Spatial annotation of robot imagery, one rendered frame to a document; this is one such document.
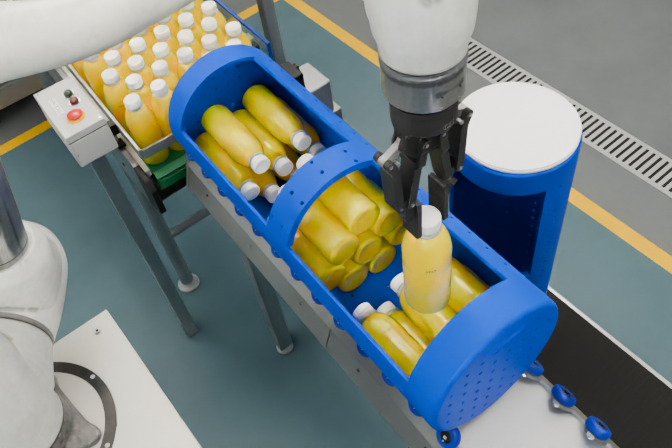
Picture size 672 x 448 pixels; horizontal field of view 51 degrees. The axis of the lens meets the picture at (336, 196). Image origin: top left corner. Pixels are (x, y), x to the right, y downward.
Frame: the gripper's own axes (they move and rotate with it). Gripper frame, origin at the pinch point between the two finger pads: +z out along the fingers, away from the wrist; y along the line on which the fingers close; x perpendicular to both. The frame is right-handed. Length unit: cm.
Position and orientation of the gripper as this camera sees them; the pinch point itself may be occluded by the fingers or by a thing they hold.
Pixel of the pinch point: (425, 206)
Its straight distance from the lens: 91.8
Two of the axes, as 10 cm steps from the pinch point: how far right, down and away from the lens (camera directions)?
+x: -6.0, -5.8, 5.5
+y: 7.9, -5.2, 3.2
